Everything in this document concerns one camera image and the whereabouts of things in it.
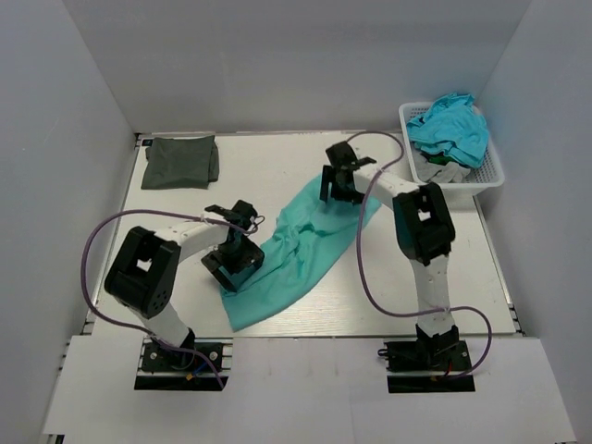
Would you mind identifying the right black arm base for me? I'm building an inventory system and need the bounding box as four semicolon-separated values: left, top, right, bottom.
377;340;475;394

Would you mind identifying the dark green cloth in basket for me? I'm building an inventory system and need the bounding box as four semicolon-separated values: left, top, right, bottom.
427;156;450;166

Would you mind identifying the grey white cloth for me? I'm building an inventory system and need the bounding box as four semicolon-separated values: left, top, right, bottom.
412;150;472;184

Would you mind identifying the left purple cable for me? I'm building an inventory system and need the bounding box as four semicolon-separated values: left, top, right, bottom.
80;208;267;389

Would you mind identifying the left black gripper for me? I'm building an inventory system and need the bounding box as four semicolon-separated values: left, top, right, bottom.
202;236;264;292

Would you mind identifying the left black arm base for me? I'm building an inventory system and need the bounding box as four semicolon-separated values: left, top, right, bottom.
134;339;233;392

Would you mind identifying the light blue t-shirt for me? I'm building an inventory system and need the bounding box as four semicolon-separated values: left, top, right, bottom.
406;92;489;169

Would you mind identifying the teal green t-shirt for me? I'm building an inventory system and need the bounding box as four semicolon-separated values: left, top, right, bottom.
220;177;360;331

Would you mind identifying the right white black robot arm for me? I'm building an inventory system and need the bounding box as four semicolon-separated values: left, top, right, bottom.
320;142;459;369

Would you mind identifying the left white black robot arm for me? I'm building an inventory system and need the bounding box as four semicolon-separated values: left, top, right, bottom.
105;200;265;369

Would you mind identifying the white plastic basket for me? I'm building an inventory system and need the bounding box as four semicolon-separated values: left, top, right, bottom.
399;102;505;196

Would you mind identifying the folded dark grey t-shirt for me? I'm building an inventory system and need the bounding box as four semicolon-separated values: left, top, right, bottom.
141;135;220;191

